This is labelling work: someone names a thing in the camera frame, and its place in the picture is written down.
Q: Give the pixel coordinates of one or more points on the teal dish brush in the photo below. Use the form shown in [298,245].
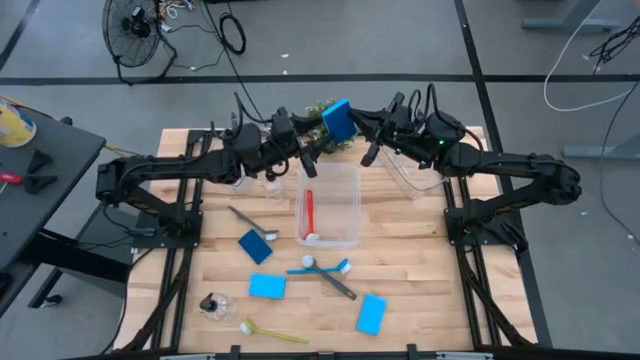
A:
[341,264]

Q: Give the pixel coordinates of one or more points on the yellow roll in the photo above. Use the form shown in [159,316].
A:
[15,130]

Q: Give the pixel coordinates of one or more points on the red dish brush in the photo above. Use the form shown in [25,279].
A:
[310,210]

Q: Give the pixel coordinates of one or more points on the lime green dish brush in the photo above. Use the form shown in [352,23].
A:
[246,327]

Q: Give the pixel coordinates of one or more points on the black clamp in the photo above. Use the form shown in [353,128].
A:
[41,183]
[39,161]

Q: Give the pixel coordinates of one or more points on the grey desk foot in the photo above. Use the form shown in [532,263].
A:
[600,151]

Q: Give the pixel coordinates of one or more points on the clear soap dispenser bottle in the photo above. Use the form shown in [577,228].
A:
[206,303]
[274,187]

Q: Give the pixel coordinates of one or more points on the small green potted plant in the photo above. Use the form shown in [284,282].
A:
[314,107]

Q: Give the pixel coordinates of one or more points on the shallow clear plastic bin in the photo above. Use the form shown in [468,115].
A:
[415,185]
[244,185]

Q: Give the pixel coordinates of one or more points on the grey desk leg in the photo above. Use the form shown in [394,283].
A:
[570,23]

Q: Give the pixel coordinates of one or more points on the black side table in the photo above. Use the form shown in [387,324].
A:
[50,210]

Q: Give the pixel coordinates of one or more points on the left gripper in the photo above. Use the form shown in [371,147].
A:
[287,132]

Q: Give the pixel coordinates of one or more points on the blue sponge with dark backing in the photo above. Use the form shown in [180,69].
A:
[371,315]
[255,246]
[339,120]
[267,286]

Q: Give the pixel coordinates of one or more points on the black aluminium table frame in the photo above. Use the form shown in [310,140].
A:
[280,356]

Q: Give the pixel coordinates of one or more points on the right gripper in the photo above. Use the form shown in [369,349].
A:
[402,125]

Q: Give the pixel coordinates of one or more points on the tall clear plastic bin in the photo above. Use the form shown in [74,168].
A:
[340,210]

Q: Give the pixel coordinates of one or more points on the dark grey round-head dish brush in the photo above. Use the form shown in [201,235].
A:
[307,261]

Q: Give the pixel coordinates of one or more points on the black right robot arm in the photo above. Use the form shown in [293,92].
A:
[500,165]

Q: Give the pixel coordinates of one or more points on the black floor fan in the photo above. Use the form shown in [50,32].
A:
[132,27]

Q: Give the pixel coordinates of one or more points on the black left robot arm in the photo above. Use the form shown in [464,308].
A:
[175,167]

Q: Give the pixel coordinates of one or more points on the silver aluminium extrusion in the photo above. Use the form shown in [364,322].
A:
[187,357]
[465,356]

